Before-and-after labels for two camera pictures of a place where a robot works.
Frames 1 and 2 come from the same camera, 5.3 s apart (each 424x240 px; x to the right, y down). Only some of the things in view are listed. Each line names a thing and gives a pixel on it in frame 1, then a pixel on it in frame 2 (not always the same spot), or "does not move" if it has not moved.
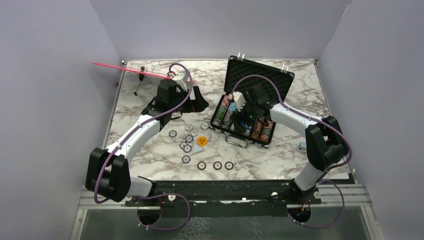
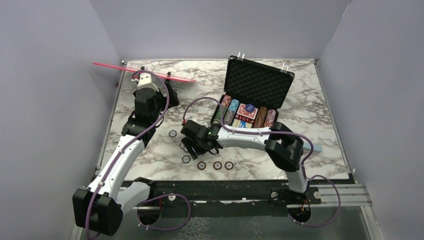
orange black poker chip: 229,165 does not move
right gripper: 236,117 to 187,143
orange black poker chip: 201,165 does not move
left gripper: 196,105 to 173,100
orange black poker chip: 217,165 does not move
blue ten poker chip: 172,133 does not move
